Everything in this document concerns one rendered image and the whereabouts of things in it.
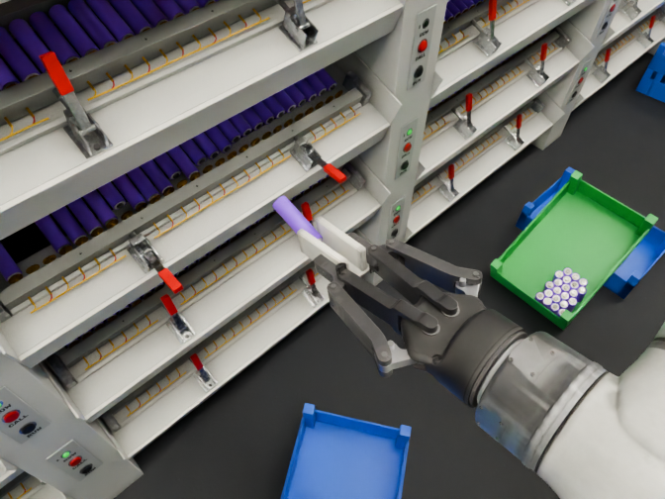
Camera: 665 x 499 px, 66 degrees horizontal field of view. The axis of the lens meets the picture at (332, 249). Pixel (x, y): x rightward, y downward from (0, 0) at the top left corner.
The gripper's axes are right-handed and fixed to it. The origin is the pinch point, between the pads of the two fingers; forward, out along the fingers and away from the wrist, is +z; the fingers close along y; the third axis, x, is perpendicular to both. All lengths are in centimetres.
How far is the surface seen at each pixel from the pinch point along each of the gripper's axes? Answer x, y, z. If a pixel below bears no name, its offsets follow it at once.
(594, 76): 44, -126, 32
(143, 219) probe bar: 3.5, 10.4, 24.7
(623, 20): 26, -124, 27
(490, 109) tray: 26, -67, 27
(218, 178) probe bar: 3.6, -0.6, 24.5
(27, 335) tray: 7.7, 28.3, 22.3
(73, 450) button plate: 33, 34, 24
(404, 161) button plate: 19.1, -34.7, 22.6
